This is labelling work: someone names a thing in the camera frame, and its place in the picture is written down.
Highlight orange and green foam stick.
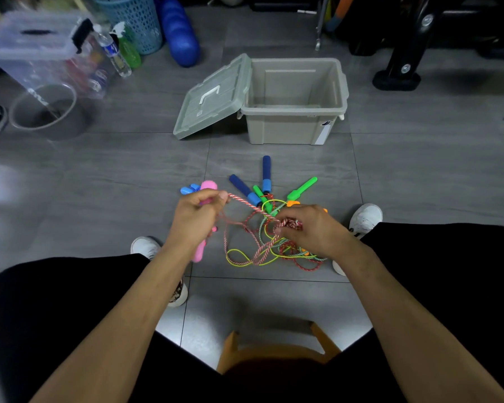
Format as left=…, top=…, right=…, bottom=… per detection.
left=325, top=0, right=356, bottom=33

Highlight grey metal bowl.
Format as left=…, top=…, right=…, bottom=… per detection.
left=9, top=82, right=89, bottom=141

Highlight pile of colourful jump ropes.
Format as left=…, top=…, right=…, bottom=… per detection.
left=225, top=154, right=329, bottom=272

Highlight wooden stool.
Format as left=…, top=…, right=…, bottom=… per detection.
left=216, top=321, right=342, bottom=374

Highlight person's leg black trousers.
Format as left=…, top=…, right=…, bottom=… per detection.
left=323, top=222, right=504, bottom=403
left=0, top=254, right=223, bottom=403

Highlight clear water bottle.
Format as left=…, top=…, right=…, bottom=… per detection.
left=92, top=24, right=132, bottom=78

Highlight person's left forearm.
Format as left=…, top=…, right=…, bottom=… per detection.
left=29, top=243, right=194, bottom=403

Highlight black dumbbell rack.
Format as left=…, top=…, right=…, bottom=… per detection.
left=344, top=0, right=504, bottom=92

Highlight person's left hand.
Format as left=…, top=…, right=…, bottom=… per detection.
left=166, top=189, right=230, bottom=259

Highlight grey-green box lid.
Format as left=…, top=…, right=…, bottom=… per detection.
left=172, top=53, right=253, bottom=140

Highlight grey plastic storage box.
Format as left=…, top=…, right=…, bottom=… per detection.
left=240, top=57, right=349, bottom=146

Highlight clear plastic lidded bin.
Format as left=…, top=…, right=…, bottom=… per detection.
left=0, top=11, right=114, bottom=99

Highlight person's right hand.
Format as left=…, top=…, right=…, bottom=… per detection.
left=273, top=204, right=356, bottom=261

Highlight pink-handled red-white braided rope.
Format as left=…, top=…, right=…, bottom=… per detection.
left=192, top=180, right=303, bottom=267

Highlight white left shoe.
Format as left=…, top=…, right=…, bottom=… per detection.
left=130, top=236, right=189, bottom=308

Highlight white right shoe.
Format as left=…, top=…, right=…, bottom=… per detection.
left=332, top=203, right=384, bottom=277

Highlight person's right forearm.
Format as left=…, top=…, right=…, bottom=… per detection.
left=338, top=241, right=504, bottom=403

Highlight green spray bottle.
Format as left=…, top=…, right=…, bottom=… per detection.
left=110, top=21, right=142, bottom=70

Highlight person's left leg black trousers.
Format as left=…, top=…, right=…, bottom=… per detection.
left=0, top=254, right=223, bottom=403

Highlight light blue mesh basket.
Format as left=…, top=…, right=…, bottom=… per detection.
left=90, top=0, right=164, bottom=55

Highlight person's right leg black trousers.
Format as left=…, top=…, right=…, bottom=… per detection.
left=323, top=222, right=504, bottom=403

